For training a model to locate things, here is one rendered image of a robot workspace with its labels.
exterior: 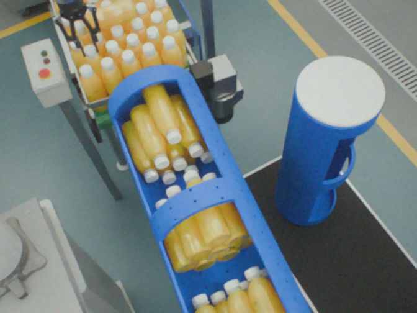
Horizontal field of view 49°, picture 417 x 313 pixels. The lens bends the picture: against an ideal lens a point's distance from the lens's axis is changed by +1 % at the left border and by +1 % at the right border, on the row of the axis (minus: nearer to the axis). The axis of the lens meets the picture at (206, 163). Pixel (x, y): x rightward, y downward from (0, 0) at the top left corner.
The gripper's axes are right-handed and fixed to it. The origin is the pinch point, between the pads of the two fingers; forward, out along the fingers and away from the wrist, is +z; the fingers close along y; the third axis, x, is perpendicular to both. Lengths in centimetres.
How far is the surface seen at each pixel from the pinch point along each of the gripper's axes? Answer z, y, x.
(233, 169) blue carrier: -4, 24, -63
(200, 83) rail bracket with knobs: 16.7, 31.5, -17.4
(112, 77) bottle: 8.3, 3.6, -9.4
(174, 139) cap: -2.4, 13.1, -46.7
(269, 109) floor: 113, 83, 21
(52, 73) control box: 3.7, -13.9, -3.4
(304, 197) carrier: 66, 60, -54
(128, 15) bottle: -0.7, 15.9, 6.1
